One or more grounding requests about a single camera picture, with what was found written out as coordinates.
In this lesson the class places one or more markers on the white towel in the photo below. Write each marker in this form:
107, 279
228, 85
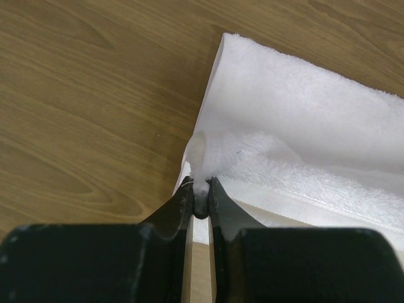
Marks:
296, 144

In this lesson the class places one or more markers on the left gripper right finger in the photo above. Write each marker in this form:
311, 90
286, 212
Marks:
254, 263

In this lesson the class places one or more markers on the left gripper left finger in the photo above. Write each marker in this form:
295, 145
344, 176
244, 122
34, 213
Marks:
148, 261

